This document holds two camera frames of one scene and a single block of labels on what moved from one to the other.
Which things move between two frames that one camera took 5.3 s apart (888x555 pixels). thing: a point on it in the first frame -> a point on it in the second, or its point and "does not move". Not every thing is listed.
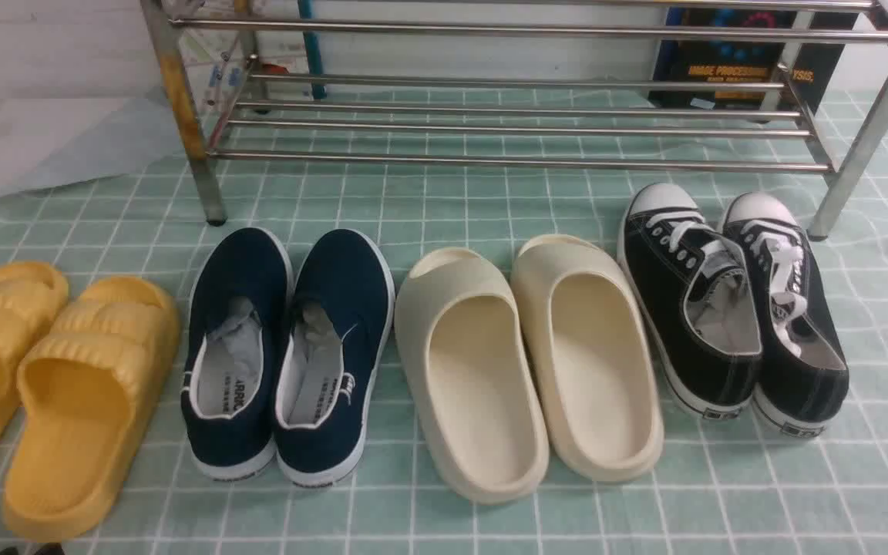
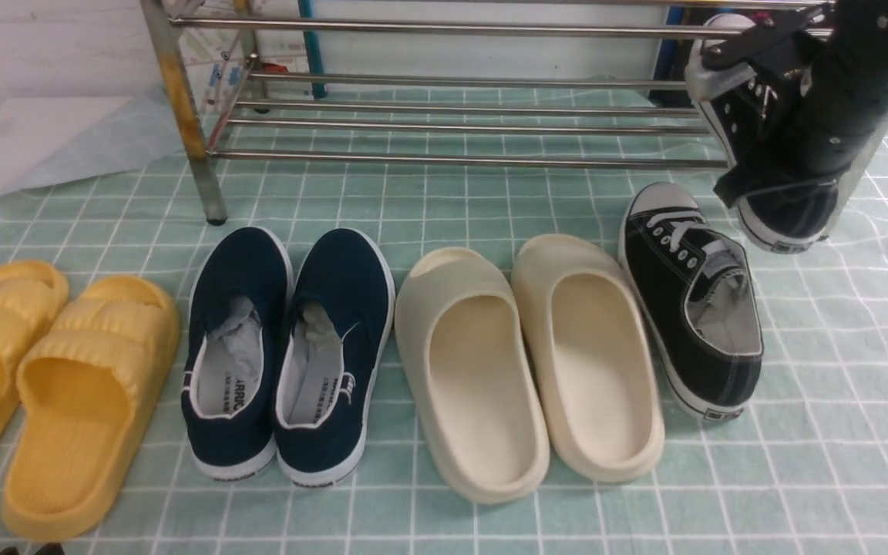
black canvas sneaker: (695, 300) does not move
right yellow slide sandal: (85, 390) does not move
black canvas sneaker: (804, 376) -> (784, 192)
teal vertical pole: (312, 49) does not move
